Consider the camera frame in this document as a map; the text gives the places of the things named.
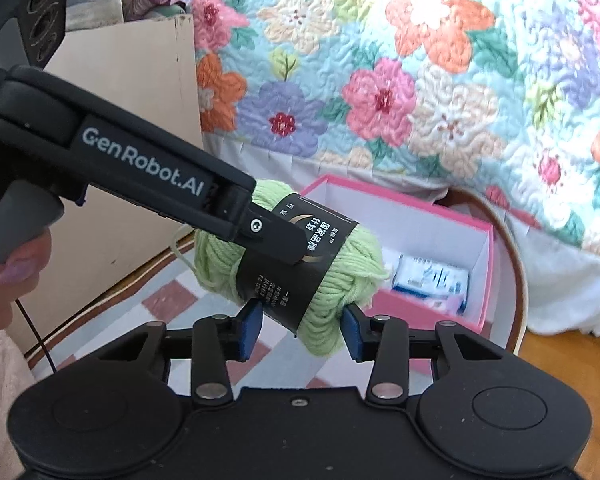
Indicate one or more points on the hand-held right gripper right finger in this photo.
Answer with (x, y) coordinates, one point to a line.
(353, 334)

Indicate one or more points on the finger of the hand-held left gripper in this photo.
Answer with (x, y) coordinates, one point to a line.
(275, 235)

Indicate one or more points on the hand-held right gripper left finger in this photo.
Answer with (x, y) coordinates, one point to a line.
(250, 331)

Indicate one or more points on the green yarn ball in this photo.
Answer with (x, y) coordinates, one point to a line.
(340, 270)

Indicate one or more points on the white wet wipes packet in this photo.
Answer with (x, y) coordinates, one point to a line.
(430, 280)

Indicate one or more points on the pink cardboard box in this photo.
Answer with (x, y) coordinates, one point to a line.
(430, 230)

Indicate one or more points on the person's left hand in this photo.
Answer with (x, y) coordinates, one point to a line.
(15, 280)

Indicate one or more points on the round checked rug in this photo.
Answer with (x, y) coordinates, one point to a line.
(165, 305)

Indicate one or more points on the floral quilt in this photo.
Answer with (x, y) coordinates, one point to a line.
(405, 60)

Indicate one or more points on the pink fuzzy clothing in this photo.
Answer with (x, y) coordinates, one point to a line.
(0, 400)

